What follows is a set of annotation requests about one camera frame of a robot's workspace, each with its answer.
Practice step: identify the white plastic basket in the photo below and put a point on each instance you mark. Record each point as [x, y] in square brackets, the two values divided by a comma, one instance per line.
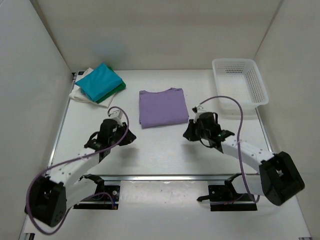
[240, 79]

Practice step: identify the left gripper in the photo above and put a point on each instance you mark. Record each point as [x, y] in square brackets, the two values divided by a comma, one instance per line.
[129, 138]

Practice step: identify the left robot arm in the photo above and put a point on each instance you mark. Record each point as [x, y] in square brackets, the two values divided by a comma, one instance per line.
[51, 195]

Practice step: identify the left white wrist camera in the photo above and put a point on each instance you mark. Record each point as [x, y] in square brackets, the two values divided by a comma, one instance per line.
[116, 116]

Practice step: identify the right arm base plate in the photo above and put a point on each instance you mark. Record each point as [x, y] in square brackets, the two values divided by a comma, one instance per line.
[223, 197]

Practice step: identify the green folded t shirt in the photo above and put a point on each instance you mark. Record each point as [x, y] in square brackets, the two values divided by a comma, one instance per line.
[106, 83]

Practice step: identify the teal folded t shirt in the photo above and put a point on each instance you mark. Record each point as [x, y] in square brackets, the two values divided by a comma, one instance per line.
[86, 85]

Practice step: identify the purple t shirt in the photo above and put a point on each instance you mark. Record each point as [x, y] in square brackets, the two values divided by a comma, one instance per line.
[164, 108]

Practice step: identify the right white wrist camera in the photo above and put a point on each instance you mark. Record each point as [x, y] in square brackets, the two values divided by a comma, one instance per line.
[198, 110]

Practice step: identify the white folded t shirt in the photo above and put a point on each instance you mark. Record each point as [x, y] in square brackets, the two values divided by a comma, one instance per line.
[79, 97]

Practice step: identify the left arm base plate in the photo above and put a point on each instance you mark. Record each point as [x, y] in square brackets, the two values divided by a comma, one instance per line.
[105, 197]

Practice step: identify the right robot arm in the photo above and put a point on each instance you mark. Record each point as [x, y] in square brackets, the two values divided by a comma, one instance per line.
[277, 177]

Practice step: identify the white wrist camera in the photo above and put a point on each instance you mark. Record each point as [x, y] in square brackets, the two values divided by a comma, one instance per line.
[116, 116]
[198, 110]

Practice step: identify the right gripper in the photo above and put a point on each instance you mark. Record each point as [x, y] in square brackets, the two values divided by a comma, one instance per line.
[189, 135]

